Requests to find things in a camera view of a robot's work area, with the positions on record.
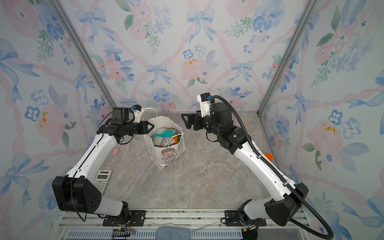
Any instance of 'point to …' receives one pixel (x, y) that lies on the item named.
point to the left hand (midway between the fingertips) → (151, 125)
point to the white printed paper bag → (163, 157)
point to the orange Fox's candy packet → (174, 140)
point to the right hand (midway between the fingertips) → (190, 112)
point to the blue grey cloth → (172, 233)
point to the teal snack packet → (161, 137)
